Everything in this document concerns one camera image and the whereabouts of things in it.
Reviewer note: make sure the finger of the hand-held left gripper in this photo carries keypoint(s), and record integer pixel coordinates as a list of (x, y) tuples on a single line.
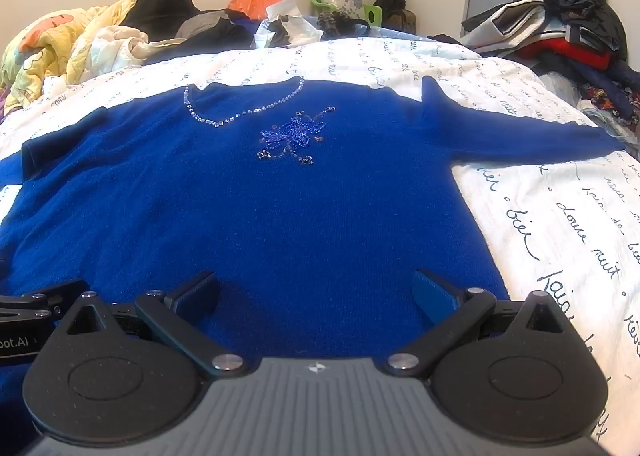
[(60, 298)]

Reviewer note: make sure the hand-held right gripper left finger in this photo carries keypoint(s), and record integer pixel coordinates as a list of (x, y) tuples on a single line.
[(196, 294)]

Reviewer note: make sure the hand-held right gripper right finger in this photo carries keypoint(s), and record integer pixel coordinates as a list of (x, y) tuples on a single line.
[(431, 292)]

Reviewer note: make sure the blue sequined sweater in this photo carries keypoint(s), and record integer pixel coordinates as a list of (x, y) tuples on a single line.
[(300, 211)]

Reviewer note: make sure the black clothes heap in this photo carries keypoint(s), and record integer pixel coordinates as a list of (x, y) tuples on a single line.
[(220, 38)]

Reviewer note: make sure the pile of dark clothes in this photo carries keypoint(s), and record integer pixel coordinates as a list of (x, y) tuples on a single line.
[(570, 30)]

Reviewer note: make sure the white script-printed bed sheet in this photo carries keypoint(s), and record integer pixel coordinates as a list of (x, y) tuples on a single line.
[(550, 216)]

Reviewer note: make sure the yellow cartoon quilt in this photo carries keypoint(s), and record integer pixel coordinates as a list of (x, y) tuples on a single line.
[(50, 45)]

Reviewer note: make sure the cream padded cloth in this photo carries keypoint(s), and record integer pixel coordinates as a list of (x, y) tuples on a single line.
[(120, 43)]

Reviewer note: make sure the grey cloth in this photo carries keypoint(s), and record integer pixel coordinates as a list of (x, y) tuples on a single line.
[(197, 25)]

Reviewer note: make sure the brown bag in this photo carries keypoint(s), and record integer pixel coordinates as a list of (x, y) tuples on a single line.
[(395, 10)]

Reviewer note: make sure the green plastic chair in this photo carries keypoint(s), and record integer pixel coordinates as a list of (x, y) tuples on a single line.
[(372, 13)]

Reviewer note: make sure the spotted furry cloth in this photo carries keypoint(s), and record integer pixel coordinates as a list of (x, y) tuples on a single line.
[(340, 21)]

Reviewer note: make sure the white plastic bags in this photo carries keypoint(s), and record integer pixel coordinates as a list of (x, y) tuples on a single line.
[(295, 25)]

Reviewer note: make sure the black hat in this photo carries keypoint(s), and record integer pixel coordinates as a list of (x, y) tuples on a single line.
[(157, 8)]

